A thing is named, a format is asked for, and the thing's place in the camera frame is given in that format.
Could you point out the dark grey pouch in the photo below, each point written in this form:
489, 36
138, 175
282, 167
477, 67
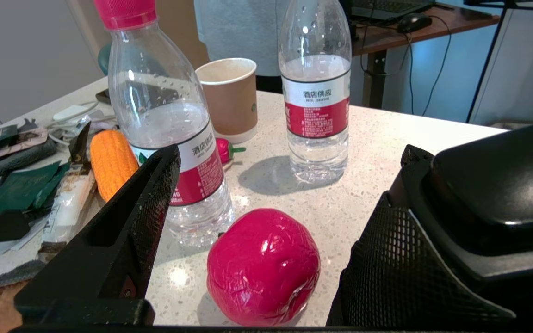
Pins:
12, 162

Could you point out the clear water bottle red cap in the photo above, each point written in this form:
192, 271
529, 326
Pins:
315, 115
155, 115

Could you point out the black laptop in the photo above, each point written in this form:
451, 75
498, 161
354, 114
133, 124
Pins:
387, 7

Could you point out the person in grey t-shirt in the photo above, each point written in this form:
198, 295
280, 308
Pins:
238, 27

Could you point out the black computer mouse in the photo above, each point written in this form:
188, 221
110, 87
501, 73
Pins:
413, 22

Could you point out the white wrapped packet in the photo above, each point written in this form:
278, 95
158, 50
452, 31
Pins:
67, 208

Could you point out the small red pepper toy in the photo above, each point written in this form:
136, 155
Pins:
224, 150

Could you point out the brown wooden desk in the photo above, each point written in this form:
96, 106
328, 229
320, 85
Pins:
456, 23

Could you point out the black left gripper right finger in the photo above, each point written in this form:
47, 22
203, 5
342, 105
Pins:
396, 277

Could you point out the black electric kettle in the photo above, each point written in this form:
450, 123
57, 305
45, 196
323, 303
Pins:
502, 185

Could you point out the brown paper cup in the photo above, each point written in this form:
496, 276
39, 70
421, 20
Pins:
232, 101

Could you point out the yellow toy corn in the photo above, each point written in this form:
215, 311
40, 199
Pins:
111, 166

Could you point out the black oval object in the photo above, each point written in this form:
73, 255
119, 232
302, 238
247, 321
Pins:
5, 226

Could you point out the red toy apple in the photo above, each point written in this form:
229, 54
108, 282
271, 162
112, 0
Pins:
262, 268

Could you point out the green foil sachet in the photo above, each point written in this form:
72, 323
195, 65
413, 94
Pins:
16, 192

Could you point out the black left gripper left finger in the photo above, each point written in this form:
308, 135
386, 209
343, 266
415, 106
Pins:
146, 208

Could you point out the black clip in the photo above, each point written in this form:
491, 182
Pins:
80, 148

